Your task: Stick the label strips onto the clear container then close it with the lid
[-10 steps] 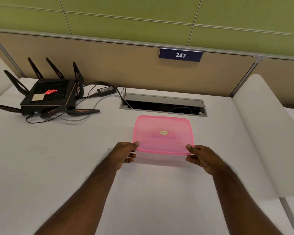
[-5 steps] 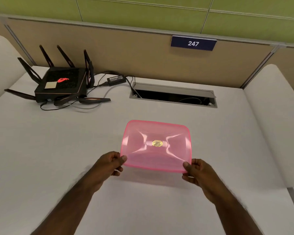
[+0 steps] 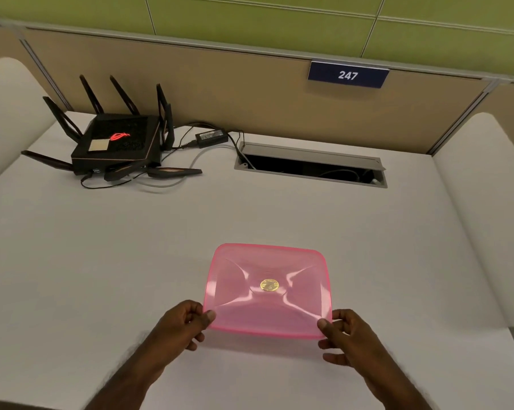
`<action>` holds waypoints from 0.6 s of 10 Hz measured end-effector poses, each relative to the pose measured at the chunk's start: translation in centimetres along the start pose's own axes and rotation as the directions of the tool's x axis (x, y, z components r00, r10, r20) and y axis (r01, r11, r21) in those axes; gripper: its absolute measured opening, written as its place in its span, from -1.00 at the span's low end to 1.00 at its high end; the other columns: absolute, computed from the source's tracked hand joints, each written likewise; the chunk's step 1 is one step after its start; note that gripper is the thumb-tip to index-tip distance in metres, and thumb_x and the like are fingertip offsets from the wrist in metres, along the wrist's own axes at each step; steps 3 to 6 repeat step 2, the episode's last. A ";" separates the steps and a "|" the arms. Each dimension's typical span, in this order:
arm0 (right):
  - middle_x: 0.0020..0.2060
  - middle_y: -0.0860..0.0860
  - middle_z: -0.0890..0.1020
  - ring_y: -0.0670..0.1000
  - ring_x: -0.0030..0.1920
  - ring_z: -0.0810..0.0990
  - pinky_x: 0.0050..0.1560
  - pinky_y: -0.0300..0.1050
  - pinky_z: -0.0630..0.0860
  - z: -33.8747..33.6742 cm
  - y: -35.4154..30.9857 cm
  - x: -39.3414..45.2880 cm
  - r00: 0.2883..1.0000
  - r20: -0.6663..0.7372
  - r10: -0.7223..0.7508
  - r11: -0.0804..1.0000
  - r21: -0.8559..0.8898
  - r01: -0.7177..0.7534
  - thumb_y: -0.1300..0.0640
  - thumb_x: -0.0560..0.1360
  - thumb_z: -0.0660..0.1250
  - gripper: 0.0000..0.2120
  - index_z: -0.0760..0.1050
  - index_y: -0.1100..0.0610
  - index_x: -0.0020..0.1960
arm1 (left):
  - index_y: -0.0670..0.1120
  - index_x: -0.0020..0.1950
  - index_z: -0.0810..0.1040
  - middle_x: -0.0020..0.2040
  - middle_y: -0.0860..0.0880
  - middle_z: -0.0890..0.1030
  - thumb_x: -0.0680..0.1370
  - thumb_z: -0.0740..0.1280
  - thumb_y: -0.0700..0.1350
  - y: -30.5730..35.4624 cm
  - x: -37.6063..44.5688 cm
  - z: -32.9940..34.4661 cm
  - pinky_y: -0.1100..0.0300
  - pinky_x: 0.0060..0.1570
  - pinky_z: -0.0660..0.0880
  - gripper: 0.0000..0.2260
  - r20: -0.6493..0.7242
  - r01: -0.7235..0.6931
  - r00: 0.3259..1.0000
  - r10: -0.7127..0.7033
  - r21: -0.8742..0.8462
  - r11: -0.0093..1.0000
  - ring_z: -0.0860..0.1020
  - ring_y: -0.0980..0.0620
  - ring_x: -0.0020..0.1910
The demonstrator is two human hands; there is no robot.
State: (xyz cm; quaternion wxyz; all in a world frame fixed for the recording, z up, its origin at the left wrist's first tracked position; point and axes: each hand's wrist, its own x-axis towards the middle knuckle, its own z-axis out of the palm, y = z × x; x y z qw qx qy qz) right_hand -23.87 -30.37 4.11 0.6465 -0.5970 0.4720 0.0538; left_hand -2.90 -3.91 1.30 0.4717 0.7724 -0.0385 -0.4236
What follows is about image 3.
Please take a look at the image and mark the person's right hand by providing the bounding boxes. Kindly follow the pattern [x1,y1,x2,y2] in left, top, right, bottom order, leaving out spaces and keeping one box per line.
[317,309,391,382]

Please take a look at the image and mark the person's left hand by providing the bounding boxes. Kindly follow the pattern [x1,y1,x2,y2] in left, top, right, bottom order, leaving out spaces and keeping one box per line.
[149,300,217,362]

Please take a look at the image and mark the pink translucent plastic container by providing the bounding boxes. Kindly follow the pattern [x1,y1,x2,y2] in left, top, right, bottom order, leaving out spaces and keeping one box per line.
[203,243,335,340]

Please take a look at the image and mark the person's right forearm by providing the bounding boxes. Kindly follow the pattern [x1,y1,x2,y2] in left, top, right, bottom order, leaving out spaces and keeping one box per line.
[366,362,434,410]

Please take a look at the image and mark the person's left forearm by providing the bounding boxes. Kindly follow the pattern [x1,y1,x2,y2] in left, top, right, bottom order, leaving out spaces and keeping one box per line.
[83,353,170,410]

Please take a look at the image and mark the black power adapter brick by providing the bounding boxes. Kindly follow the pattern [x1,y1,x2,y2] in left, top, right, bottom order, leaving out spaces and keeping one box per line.
[195,128,229,149]

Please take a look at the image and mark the black router with antennas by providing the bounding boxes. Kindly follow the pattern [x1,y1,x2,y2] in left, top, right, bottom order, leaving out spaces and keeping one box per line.
[21,74,203,183]

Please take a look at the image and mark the white rounded side divider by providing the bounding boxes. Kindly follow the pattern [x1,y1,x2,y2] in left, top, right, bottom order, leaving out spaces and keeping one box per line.
[0,57,58,192]
[431,112,514,330]

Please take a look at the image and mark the beige desk partition panel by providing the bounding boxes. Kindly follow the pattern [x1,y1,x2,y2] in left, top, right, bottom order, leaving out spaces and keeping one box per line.
[0,20,514,165]

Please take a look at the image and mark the blue number sign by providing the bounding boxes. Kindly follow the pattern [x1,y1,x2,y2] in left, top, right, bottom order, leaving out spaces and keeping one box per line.
[307,59,390,89]

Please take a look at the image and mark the grey network cable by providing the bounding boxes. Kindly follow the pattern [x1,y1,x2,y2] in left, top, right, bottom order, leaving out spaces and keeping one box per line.
[131,144,237,188]

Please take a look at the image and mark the grey desk cable hatch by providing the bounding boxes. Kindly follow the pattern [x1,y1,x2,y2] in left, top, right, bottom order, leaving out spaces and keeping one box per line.
[234,142,387,189]

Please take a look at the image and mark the thin black router cable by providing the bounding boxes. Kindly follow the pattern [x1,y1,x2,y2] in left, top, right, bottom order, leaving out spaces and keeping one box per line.
[80,171,134,189]

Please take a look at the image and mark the black adapter cable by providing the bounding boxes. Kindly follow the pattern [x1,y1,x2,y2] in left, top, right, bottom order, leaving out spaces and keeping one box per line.
[226,130,256,170]

